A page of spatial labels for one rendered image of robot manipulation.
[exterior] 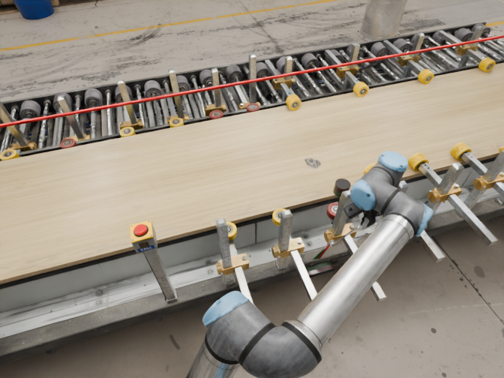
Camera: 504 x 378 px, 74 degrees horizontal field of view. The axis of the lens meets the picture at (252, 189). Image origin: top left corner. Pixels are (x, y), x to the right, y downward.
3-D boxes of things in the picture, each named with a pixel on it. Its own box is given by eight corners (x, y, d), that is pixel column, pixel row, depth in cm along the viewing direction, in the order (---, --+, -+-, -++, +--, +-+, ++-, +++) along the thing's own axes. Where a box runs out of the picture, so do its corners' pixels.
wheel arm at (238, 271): (260, 329, 127) (260, 325, 124) (252, 331, 126) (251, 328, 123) (231, 236, 155) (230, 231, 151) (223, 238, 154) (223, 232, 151)
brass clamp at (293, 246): (304, 253, 148) (305, 247, 144) (275, 262, 145) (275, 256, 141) (298, 241, 152) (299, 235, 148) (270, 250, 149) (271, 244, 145)
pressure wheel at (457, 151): (454, 159, 170) (461, 162, 174) (466, 147, 165) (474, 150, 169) (445, 151, 173) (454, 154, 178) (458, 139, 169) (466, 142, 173)
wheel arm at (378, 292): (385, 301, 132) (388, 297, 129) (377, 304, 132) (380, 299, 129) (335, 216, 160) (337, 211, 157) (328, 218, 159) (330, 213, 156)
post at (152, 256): (178, 300, 146) (154, 246, 112) (166, 304, 145) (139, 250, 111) (176, 291, 149) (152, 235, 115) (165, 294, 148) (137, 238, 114)
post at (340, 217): (333, 258, 164) (355, 194, 127) (326, 259, 163) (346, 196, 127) (330, 252, 166) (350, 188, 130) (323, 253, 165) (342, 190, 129)
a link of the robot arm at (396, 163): (373, 158, 106) (389, 143, 111) (363, 184, 116) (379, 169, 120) (400, 173, 102) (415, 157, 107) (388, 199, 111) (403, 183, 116)
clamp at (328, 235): (355, 237, 152) (357, 231, 149) (327, 245, 150) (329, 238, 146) (349, 227, 156) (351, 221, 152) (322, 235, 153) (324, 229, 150)
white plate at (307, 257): (351, 250, 161) (355, 239, 154) (301, 265, 157) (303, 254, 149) (350, 250, 162) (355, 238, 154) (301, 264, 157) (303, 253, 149)
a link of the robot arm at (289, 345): (282, 407, 65) (443, 203, 94) (238, 358, 71) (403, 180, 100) (280, 414, 74) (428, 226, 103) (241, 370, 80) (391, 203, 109)
